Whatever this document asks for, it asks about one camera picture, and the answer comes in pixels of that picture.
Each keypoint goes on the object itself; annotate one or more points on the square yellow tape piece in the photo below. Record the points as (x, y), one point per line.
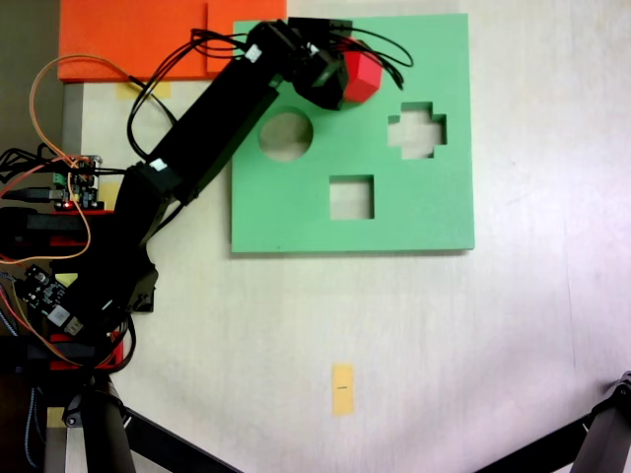
(111, 189)

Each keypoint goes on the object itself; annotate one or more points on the red black base clamp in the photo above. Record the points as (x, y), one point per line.
(116, 352)
(74, 229)

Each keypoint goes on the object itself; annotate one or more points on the yellow tape marker strip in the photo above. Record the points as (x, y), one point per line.
(342, 389)

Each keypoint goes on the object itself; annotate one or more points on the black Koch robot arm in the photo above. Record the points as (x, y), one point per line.
(212, 128)

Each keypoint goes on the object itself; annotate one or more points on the black driver circuit board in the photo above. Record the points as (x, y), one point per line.
(44, 293)

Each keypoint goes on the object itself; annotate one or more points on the small yellow tape piece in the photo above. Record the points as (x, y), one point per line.
(55, 419)

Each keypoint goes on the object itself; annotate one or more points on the large orange foam block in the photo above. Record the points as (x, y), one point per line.
(123, 39)

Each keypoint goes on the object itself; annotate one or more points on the red octagonal pillar block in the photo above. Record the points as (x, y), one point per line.
(365, 74)

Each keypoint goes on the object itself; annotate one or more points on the wide yellow tape piece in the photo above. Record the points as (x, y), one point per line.
(123, 91)

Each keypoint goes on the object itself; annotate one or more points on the green shape sorting board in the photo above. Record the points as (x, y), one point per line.
(419, 207)

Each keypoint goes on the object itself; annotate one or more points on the black tripod leg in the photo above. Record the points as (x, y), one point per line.
(106, 433)
(606, 433)
(537, 448)
(172, 446)

